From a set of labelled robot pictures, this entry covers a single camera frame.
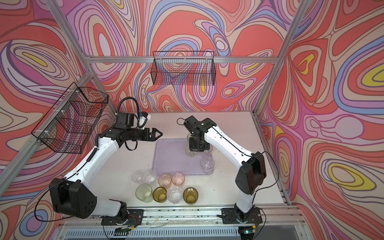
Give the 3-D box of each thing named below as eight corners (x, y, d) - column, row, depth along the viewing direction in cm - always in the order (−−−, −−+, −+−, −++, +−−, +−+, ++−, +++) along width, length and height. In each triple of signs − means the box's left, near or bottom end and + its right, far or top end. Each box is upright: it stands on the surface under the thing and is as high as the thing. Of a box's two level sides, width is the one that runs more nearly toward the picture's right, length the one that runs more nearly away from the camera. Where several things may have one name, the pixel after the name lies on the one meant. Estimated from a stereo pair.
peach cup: (159, 188, 83) (157, 184, 78) (160, 177, 87) (158, 173, 82) (171, 188, 83) (170, 184, 78) (172, 177, 87) (171, 173, 82)
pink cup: (172, 185, 85) (171, 181, 79) (173, 176, 88) (172, 171, 83) (184, 185, 85) (183, 181, 79) (184, 176, 88) (184, 171, 83)
